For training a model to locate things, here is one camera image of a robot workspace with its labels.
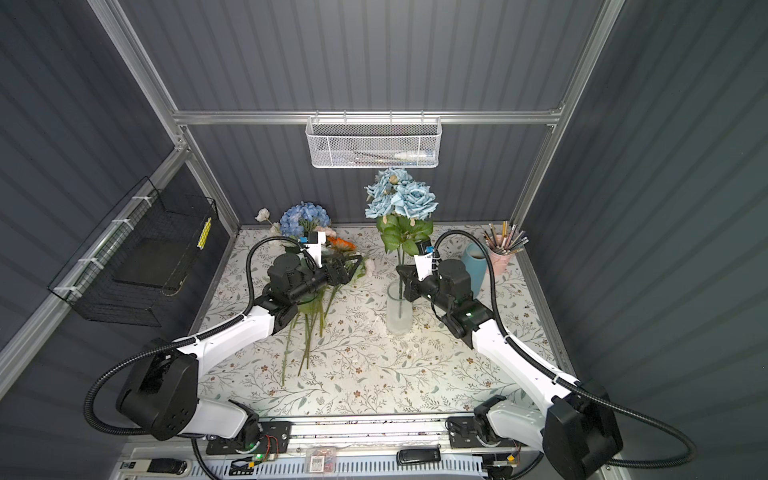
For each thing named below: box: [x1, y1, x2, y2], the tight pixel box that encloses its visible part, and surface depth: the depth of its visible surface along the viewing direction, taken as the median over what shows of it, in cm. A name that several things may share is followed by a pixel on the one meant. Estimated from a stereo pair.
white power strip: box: [118, 458, 191, 476], surface depth 69 cm
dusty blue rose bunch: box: [364, 168, 439, 318], surface depth 68 cm
